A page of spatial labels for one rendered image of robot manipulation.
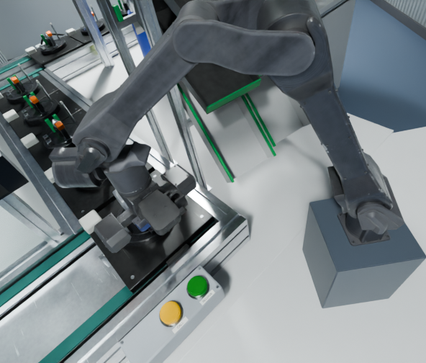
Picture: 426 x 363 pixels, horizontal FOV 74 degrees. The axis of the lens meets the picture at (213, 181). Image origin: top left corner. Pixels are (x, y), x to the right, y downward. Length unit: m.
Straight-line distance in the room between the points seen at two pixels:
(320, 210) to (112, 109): 0.40
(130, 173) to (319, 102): 0.26
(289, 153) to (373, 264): 0.50
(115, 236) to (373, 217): 0.38
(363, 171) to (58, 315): 0.67
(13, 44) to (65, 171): 4.72
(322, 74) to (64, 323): 0.69
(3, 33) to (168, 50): 4.87
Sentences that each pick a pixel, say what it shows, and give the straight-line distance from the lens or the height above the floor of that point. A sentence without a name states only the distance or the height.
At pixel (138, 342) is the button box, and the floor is 0.96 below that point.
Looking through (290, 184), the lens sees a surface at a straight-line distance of 0.85.
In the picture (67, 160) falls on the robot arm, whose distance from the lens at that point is 0.46.
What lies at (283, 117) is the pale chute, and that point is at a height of 1.02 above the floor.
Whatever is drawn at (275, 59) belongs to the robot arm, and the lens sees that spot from 0.26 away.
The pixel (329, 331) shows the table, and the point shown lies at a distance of 0.69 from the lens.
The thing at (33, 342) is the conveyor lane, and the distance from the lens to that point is 0.79.
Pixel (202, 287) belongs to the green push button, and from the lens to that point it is 0.60.
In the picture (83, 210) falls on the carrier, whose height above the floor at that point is 0.97.
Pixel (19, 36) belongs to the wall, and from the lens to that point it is 5.06.
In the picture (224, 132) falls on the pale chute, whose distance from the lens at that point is 0.71.
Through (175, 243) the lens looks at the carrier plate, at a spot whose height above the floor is 0.97.
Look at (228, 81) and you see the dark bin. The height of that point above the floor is 1.21.
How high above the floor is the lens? 1.52
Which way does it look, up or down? 49 degrees down
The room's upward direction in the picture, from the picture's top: 15 degrees counter-clockwise
